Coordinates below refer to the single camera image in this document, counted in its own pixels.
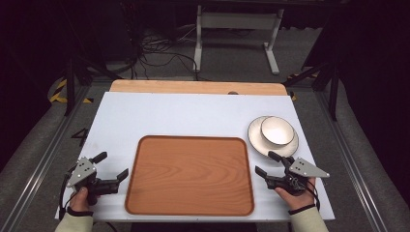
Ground black tripod stand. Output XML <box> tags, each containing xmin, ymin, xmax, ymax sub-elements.
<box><xmin>62</xmin><ymin>56</ymin><xmax>124</xmax><ymax>118</ymax></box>
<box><xmin>283</xmin><ymin>59</ymin><xmax>340</xmax><ymax>122</ymax></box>

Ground white plate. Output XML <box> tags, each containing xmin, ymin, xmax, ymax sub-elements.
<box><xmin>247</xmin><ymin>115</ymin><xmax>300</xmax><ymax>159</ymax></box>

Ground yellow black hazard tape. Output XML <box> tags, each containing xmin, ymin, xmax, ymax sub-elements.
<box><xmin>47</xmin><ymin>78</ymin><xmax>95</xmax><ymax>104</ymax></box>

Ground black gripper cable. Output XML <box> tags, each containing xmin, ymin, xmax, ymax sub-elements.
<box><xmin>304</xmin><ymin>187</ymin><xmax>322</xmax><ymax>212</ymax></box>
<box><xmin>58</xmin><ymin>172</ymin><xmax>74</xmax><ymax>221</ymax></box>

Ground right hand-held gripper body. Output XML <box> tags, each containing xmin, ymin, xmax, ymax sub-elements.
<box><xmin>265</xmin><ymin>157</ymin><xmax>331</xmax><ymax>196</ymax></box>

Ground white metal stand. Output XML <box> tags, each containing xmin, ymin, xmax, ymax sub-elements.
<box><xmin>192</xmin><ymin>4</ymin><xmax>285</xmax><ymax>75</ymax></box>

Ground person's right hand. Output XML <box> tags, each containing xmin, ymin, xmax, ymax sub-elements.
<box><xmin>274</xmin><ymin>177</ymin><xmax>317</xmax><ymax>211</ymax></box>

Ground black wristband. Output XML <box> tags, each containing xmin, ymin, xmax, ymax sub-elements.
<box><xmin>66</xmin><ymin>206</ymin><xmax>95</xmax><ymax>218</ymax></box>
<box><xmin>287</xmin><ymin>203</ymin><xmax>316</xmax><ymax>216</ymax></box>

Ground wooden tray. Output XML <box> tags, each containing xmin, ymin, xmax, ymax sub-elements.
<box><xmin>124</xmin><ymin>134</ymin><xmax>255</xmax><ymax>218</ymax></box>

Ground person's left hand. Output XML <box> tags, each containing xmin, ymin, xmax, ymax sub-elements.
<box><xmin>69</xmin><ymin>187</ymin><xmax>98</xmax><ymax>213</ymax></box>

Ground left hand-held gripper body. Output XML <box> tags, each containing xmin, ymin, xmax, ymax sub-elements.
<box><xmin>66</xmin><ymin>157</ymin><xmax>121</xmax><ymax>207</ymax></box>

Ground black floor cables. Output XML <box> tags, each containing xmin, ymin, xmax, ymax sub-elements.
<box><xmin>129</xmin><ymin>23</ymin><xmax>202</xmax><ymax>81</ymax></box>

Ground white bowl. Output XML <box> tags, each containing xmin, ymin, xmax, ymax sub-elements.
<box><xmin>260</xmin><ymin>116</ymin><xmax>295</xmax><ymax>146</ymax></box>

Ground aluminium floor rail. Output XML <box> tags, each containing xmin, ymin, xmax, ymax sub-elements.
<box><xmin>0</xmin><ymin>85</ymin><xmax>91</xmax><ymax>232</ymax></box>
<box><xmin>313</xmin><ymin>91</ymin><xmax>390</xmax><ymax>232</ymax></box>

